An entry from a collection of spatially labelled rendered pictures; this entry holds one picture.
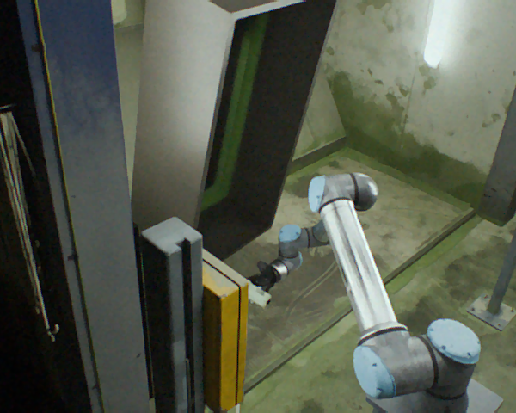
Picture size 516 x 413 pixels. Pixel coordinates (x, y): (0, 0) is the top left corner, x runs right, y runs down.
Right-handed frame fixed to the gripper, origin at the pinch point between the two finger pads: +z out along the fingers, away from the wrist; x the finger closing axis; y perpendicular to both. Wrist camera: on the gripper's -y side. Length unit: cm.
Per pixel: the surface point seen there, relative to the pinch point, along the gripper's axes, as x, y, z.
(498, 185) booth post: -41, 17, -204
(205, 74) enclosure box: 15, -91, 12
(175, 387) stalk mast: -62, -88, 100
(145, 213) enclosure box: 46, -21, 10
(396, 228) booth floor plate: -4, 43, -151
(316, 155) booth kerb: 79, 38, -183
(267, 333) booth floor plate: 3, 46, -28
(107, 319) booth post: -15, -53, 77
